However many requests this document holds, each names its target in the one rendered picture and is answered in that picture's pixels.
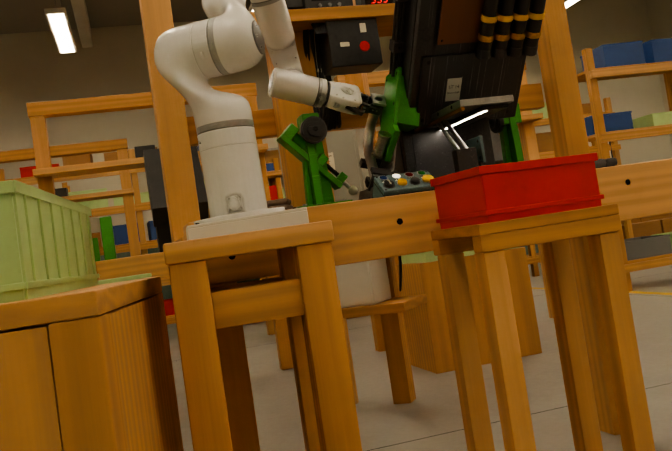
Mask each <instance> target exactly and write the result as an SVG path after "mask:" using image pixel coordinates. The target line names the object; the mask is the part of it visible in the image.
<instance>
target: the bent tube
mask: <svg viewBox="0 0 672 451"><path fill-rule="evenodd" d="M371 98H372V103H373V105H377V106H383V107H386V101H385V97H384V95H380V94H374V93H371ZM378 117H379V115H375V114H370V113H369V115H368V118H367V122H366V126H365V132H364V141H363V151H364V157H365V161H366V164H367V168H368V172H369V176H370V180H371V177H372V174H371V171H370V168H371V167H375V168H378V165H377V162H376V158H374V157H373V156H372V155H371V153H372V151H373V141H374V132H375V127H376V123H377V120H378Z"/></svg>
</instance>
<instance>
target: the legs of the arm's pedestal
mask: <svg viewBox="0 0 672 451"><path fill-rule="evenodd" d="M277 256H278V262H279V269H280V276H281V277H275V278H268V279H262V280H256V281H249V282H243V283H236V284H230V285H223V286H217V287H210V282H209V275H208V268H207V261H206V260H200V261H193V262H186V263H179V264H172V265H169V275H170V282H171V290H172V297H173V304H174V312H175V319H176V327H177V334H178V341H179V349H180V356H181V364H182V371H183V378H184V386H185V393H186V400H187V408H188V415H189V423H190V430H191V437H192V445H193V451H233V449H232V442H231V434H230V427H229V420H228V413H227V405H226V398H225V391H224V384H223V377H222V369H221V362H220V355H219V348H218V340H217V333H216V329H222V328H228V327H234V326H240V325H246V324H252V323H258V322H264V321H270V320H276V319H282V318H287V325H288V332H289V339H290V346H291V353H292V360H293V367H294V374H295V381H296V388H297V395H298V402H299V409H300V416H301V423H302V430H303V437H304V444H305V451H362V445H361V438H360V431H359V424H358V417H357V411H356V404H355V397H354V390H353V383H352V377H351V370H350V363H349V356H348V350H347V343H346V336H345V329H344V322H343V316H342V309H341V302H340V295H339V288H338V282H337V275H336V268H335V261H334V255H333V248H332V243H331V242H330V241H328V242H322V243H315V244H308V245H301V246H295V247H290V248H283V249H278V250H277Z"/></svg>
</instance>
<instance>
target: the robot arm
mask: <svg viewBox="0 0 672 451"><path fill-rule="evenodd" d="M250 1H251V4H252V7H253V10H254V13H255V16H256V19H257V22H258V24H257V22H256V20H255V19H254V18H253V16H252V15H251V14H250V12H249V11H248V10H247V9H246V0H202V7H203V10H204V12H205V14H206V16H207V17H208V18H209V19H205V20H201V21H197V22H193V23H189V24H185V25H181V26H177V27H174V28H172V29H169V30H167V31H165V32H164V33H163V34H161V35H160V36H159V38H158V39H157V41H156V44H155V48H154V60H155V65H156V67H157V69H158V71H159V73H160V74H161V75H162V76H163V78H164V79H165V80H166V81H168V82H169V83H170V84H171V85H172V86H173V87H174V88H175V89H176V90H177V91H178V92H179V93H180V94H181V95H182V96H183V97H184V98H185V99H186V101H187V102H188V104H189V106H190V108H191V110H192V113H193V117H194V121H195V126H196V132H197V138H198V145H199V151H200V157H201V163H202V169H203V175H204V181H205V188H206V194H207V200H208V206H209V212H210V218H207V219H202V220H198V221H195V222H194V225H195V223H199V224H202V223H209V222H215V221H221V220H227V219H233V218H240V217H246V216H252V215H258V214H264V213H271V212H277V211H283V210H285V207H276V208H268V207H267V201H266V195H265V189H264V183H263V177H262V171H261V165H260V159H259V153H258V146H257V140H256V134H255V128H254V122H253V117H252V111H251V107H250V104H249V102H248V101H247V100H246V99H245V98H244V97H242V96H240V95H237V94H233V93H227V92H222V91H218V90H214V89H213V88H212V87H211V86H210V85H209V83H208V80H209V79H210V78H214V77H219V76H223V75H228V74H232V73H237V72H241V71H245V70H248V69H250V68H252V67H254V66H255V65H257V64H258V63H259V62H260V60H261V59H262V57H263V55H264V51H265V45H266V47H267V50H268V53H269V56H270V58H271V61H272V64H273V66H274V70H273V72H272V74H271V77H270V81H269V87H268V94H269V96H270V97H274V98H278V99H283V100H287V101H292V102H296V103H300V104H305V105H309V106H313V107H318V108H321V107H327V108H330V109H333V110H336V111H339V112H342V113H346V114H351V115H357V114H358V115H360V116H362V115H363V114H365V113H366V114H368V113H370V114H375V115H381V113H382V110H383V108H384V107H383V106H377V105H373V103H372V98H371V96H369V95H367V94H363V93H362V92H360V89H359V87H358V86H356V85H352V84H347V83H341V82H332V81H327V80H326V79H322V78H318V77H314V76H310V75H306V74H304V73H303V70H302V67H301V63H300V59H299V55H298V51H297V47H296V42H295V34H294V30H293V26H292V22H291V19H290V15H289V12H288V9H287V5H286V2H285V0H250ZM362 105H363V106H364V107H362ZM358 106H359V107H358ZM357 107H358V108H357ZM361 107H362V108H361Z"/></svg>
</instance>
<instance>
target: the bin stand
mask: <svg viewBox="0 0 672 451"><path fill-rule="evenodd" d="M618 214H619V210H618V205H617V204H610V205H603V206H597V207H590V208H583V209H576V210H570V211H563V212H556V213H550V214H543V215H536V216H530V217H523V218H516V219H510V220H503V221H496V222H490V223H483V224H476V225H469V226H462V227H455V228H448V229H440V230H433V231H431V238H432V244H433V251H434V255H435V256H438V264H439V270H440V277H441V283H442V290H443V296H444V303H445V309H446V316H447V322H448V328H449V335H450V341H451V348H452V354H453V361H454V367H455V374H456V380H457V387H458V393H459V399H460V406H461V412H462V419H463V425H464V432H465V438H466V445H467V451H495V448H494V441H493V435H492V428H491V422H490V416H489V409H488V403H487V397H486V390H485V384H484V377H483V371H482V365H481V358H480V352H479V346H478V339H477V333H476V326H475V320H474V314H473V307H472V301H471V295H470V288H469V282H468V275H467V269H466V263H465V256H464V253H463V252H465V251H472V250H474V252H475V254H474V258H475V264H476V270H477V277H478V283H479V289H480V296H481V302H482V308H483V315H484V321H485V327H486V334H487V340H488V346H489V353H490V359H491V365H492V372H493V378H494V384H495V391H496V397H497V403H498V410H499V416H500V423H501V429H502V435H503V442H504V448H505V451H537V450H536V444H535V438H534V432H533V425H532V419H531V413H530V407H529V400H528V394H527V388H526V382H525V375H524V369H523V363H522V357H521V350H520V344H519V338H518V332H517V325H516V319H515V313H514V307H513V300H512V294H511V288H510V282H509V275H508V269H507V263H506V256H505V251H504V249H510V248H516V247H523V246H529V245H535V244H542V251H543V257H544V263H545V269H546V275H547V281H548V287H549V294H550V300H551V306H552V312H553V318H554V324H555V330H556V337H557V343H558V349H559V355H560V361H561V367H562V374H563V380H564V386H565V392H566V398H567V404H568V410H569V417H570V423H571V429H572V435H573V441H574V447H575V451H603V445H602V439H601V433H600V427H599V421H598V415H597V409H596V403H595V397H594V391H593V384H592V378H591V372H590V366H589V360H588V354H587V348H586V342H585V336H584V330H583V324H582V318H581V312H580V306H579V299H578V293H577V287H576V281H575V275H574V269H573V263H572V257H571V251H570V245H569V239H572V238H579V237H585V236H587V237H588V243H589V249H590V255H591V261H592V267H593V273H594V280H595V286H596V292H597V298H598V304H599V310H600V316H601V322H602V328H603V334H604V340H605V346H606V352H607V358H608V364H609V370H610V376H611V382H612V388H613V394H614V400H615V406H616V412H617V418H618V424H619V430H620V436H621V442H622V448H623V451H655V445H654V439H653V433H652V427H651V421H650V415H649V409H648V404H647V398H646V392H645V386H644V380H643V374H642V368H641V362H640V356H639V350H638V344H637V338H636V332H635V326H634V320H633V314H632V309H631V303H630V297H629V291H628V285H627V279H626V273H625V267H624V261H623V255H622V249H621V243H620V237H619V232H617V231H621V230H622V228H621V222H620V216H619V215H618Z"/></svg>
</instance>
